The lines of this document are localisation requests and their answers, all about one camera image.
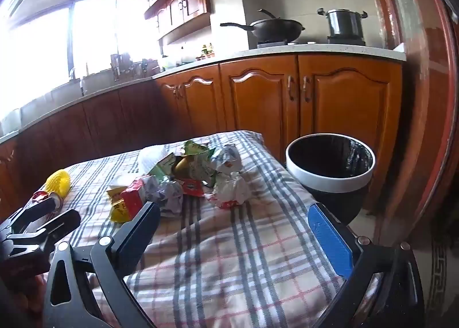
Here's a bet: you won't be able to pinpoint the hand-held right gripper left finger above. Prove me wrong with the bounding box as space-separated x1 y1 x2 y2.
43 202 161 328

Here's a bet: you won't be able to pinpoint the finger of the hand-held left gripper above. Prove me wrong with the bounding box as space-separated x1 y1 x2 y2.
0 198 60 240
11 209 81 247

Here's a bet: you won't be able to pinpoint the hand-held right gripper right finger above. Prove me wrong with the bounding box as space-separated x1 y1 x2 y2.
308 202 426 328

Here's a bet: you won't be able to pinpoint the red crushed carton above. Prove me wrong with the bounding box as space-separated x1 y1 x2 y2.
120 177 155 220

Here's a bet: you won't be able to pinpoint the yellow snack packet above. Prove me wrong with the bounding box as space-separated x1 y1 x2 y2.
107 185 130 223

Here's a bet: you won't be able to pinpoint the white paper ball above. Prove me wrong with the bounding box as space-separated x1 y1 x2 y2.
206 172 250 209
210 143 241 176
151 177 184 214

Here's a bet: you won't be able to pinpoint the black bin with white rim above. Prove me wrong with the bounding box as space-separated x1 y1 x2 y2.
285 133 376 225

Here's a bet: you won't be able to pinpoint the red snack packet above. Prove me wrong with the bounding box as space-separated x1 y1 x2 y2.
177 177 206 198

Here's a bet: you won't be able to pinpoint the green milk carton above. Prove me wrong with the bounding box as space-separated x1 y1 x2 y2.
149 154 180 180

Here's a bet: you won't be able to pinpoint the white foam fruit net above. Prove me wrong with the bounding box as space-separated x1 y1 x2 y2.
138 145 170 174

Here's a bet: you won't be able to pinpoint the green wrapper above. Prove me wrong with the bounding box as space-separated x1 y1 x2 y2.
182 140 216 185

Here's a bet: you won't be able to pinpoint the red drink can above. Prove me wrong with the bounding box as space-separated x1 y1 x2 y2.
32 190 65 212

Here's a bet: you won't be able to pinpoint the yellow foam fruit net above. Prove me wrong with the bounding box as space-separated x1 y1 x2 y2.
45 168 72 194

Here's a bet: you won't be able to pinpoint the plaid tablecloth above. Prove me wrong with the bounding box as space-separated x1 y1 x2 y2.
34 130 381 328

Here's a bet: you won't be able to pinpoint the patterned floor rug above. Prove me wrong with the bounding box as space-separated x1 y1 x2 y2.
426 231 459 316

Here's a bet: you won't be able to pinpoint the wooden lower kitchen cabinets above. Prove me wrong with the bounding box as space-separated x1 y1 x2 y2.
0 54 404 214

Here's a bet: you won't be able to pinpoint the knife block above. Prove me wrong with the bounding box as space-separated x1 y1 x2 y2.
109 53 136 81

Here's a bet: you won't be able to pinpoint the kitchen window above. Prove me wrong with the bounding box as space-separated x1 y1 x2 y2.
0 0 163 114

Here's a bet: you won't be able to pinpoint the white kitchen countertop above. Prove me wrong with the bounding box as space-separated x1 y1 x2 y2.
0 39 407 143

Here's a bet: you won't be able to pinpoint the gas stove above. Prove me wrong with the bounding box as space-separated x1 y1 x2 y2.
256 36 366 50

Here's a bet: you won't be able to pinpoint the steel cooking pot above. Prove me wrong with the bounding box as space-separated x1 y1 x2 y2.
316 7 368 38

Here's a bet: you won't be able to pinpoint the black wok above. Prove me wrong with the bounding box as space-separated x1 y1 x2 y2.
219 9 306 44

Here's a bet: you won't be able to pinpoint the red wooden door frame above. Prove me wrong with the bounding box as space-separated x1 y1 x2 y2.
362 0 459 243

